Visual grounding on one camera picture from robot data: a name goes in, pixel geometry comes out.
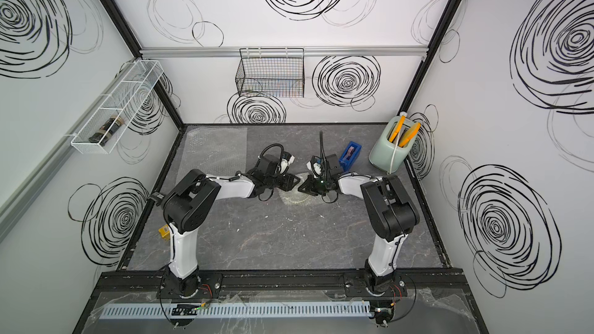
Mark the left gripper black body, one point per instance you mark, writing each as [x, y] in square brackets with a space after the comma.
[271, 183]

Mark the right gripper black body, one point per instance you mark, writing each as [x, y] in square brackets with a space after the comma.
[323, 185]

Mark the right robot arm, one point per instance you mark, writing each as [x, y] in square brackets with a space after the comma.
[391, 213]

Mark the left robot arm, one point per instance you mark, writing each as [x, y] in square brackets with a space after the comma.
[186, 207]

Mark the blue tape dispenser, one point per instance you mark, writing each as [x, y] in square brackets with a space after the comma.
[347, 162]

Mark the mint green toaster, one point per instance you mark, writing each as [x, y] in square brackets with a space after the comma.
[389, 156]

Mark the small black box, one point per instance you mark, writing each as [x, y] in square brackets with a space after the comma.
[157, 198]

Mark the yellow block with black cap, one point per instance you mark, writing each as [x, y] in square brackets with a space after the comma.
[165, 233]

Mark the dark bottle in shelf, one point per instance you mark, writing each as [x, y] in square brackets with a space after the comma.
[106, 131]

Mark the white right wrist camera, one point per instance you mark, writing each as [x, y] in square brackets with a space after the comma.
[316, 166]

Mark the black wire wall basket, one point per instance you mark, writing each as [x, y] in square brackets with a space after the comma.
[271, 76]

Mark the white slotted cable duct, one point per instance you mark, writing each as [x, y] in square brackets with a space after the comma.
[242, 310]

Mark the white wire wall shelf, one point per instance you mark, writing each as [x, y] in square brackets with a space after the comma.
[134, 100]

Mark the horizontal aluminium wall rail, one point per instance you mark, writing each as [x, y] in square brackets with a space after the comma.
[283, 51]

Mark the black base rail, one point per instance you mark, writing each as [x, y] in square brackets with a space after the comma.
[220, 283]

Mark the left wall aluminium rail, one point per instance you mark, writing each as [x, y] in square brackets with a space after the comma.
[29, 190]

